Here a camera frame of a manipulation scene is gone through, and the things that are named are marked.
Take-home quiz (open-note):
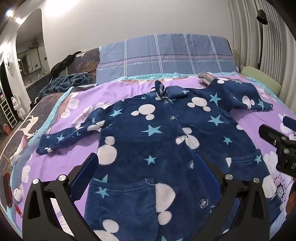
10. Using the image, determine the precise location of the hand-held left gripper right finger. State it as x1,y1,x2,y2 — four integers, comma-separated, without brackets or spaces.
194,152,271,241

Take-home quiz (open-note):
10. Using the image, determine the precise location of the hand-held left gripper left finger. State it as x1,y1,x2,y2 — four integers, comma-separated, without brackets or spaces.
22,152,104,241

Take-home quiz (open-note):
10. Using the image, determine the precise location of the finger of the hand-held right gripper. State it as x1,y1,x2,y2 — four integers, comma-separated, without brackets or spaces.
258,124,296,172

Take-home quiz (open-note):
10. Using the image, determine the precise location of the navy fleece star-print jacket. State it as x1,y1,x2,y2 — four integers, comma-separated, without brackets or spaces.
36,78,287,241

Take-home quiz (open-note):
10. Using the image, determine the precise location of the purple floral blanket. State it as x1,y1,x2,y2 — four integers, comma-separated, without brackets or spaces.
7,72,296,241

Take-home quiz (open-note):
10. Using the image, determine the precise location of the green pillow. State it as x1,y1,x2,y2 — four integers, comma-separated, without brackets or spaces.
240,65,281,95

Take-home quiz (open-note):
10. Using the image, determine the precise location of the red phone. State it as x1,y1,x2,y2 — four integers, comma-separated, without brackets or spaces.
2,173,13,207

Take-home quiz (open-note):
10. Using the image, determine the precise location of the dark patterned bed sheet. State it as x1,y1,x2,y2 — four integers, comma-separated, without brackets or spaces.
0,47,100,181

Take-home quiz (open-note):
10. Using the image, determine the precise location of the folded floral garment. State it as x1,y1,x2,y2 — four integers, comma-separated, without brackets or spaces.
198,72,219,87

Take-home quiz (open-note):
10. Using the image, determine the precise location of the dark teal fleece blanket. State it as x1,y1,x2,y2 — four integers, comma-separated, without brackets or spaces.
38,72,92,98

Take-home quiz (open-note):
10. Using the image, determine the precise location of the white cat figurine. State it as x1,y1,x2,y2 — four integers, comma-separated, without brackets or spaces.
11,93,26,121

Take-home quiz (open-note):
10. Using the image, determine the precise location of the white storage rack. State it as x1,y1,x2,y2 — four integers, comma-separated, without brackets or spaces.
0,100,18,128

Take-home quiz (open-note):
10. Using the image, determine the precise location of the black clothing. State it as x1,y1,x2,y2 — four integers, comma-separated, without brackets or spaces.
50,51,87,77

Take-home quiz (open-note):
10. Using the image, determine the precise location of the black floor lamp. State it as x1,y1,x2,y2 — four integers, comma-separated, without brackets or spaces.
256,9,269,70

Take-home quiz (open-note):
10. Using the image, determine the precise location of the blue plaid pillow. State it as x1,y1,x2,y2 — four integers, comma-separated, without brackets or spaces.
95,34,240,84

